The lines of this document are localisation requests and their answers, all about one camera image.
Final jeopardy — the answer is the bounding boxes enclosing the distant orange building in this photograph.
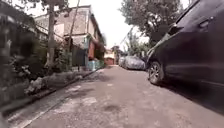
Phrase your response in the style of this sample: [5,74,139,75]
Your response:
[103,48,116,66]

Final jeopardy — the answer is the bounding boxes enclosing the car under grey cover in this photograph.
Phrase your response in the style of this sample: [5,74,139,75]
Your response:
[118,55,147,71]

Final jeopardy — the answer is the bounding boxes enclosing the grey two-storey house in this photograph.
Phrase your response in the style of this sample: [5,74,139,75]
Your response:
[34,4,106,72]

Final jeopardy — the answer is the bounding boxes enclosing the big green tree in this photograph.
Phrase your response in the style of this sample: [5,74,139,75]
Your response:
[118,0,185,57]

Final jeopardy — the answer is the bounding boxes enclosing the wooden utility pole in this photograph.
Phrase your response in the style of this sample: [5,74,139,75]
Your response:
[44,0,57,69]

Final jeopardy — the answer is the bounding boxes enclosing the black parked car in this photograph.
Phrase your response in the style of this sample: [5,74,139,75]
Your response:
[146,0,224,88]

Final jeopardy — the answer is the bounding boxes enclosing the roadside bushes and plants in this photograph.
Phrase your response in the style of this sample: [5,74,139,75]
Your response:
[0,36,84,108]

